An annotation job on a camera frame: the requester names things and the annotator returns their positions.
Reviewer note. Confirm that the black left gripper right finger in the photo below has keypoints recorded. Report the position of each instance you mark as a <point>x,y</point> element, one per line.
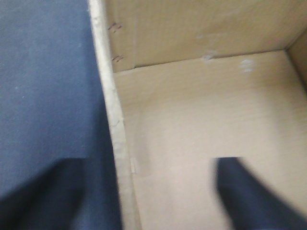
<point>249,204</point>

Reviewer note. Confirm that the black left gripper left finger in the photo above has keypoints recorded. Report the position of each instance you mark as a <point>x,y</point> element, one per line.
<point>49,201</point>

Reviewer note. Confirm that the brown cardboard carton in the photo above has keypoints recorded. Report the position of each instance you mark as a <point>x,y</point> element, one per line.
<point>188,81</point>

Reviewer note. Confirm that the dark conveyor belt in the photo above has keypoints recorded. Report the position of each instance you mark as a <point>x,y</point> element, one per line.
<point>52,105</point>

